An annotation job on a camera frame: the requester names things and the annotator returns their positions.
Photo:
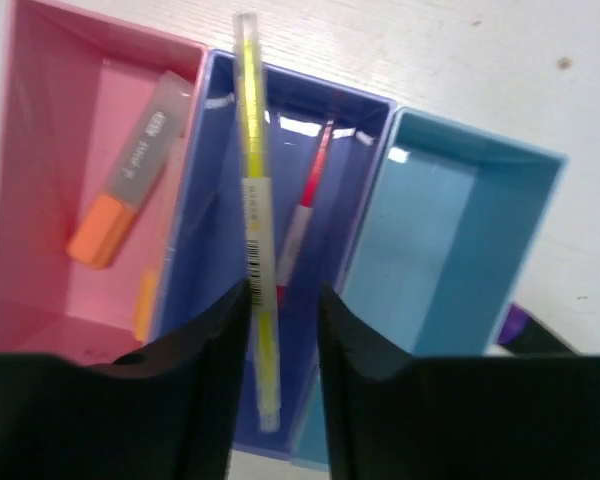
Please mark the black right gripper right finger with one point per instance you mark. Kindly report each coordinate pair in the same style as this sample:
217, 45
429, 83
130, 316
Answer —
393, 415

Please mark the purple cap black highlighter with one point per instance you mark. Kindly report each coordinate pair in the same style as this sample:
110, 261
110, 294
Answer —
523, 334

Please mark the pink thin pen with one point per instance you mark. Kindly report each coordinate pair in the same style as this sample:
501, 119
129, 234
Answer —
301, 215

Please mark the light blue plastic bin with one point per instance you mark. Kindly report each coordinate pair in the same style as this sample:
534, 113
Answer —
448, 224

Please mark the pink plastic bin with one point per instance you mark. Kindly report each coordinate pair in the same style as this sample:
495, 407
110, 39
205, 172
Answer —
74, 86

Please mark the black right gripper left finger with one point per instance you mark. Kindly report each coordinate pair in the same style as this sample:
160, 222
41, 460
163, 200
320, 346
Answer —
164, 411

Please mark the orange highlighter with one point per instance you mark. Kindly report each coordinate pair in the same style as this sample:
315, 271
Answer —
134, 174

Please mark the purple-blue plastic bin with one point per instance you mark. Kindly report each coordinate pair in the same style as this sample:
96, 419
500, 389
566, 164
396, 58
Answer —
206, 255

